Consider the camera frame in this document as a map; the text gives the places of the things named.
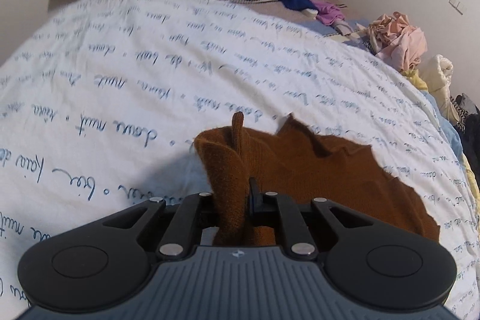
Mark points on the pink clothes pile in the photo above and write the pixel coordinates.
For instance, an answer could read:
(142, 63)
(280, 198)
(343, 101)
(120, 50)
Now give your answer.
(396, 42)

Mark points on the white script-print bed cover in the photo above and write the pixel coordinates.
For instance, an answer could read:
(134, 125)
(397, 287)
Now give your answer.
(100, 107)

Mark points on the dark clothes pile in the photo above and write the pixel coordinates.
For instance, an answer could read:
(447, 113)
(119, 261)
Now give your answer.
(468, 129)

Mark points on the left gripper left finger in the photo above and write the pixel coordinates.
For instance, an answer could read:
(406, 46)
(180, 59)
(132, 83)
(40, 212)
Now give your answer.
(184, 233)

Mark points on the white wall switch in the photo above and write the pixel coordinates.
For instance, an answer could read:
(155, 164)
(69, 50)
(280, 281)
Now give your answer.
(459, 6)

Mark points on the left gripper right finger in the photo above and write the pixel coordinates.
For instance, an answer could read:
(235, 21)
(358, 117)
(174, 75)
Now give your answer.
(279, 212)

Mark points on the brown knit sweater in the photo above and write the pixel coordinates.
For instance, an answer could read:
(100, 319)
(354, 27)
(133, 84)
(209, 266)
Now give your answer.
(303, 165)

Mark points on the purple garment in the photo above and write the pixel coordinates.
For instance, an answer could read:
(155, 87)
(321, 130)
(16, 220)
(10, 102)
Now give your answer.
(328, 13)

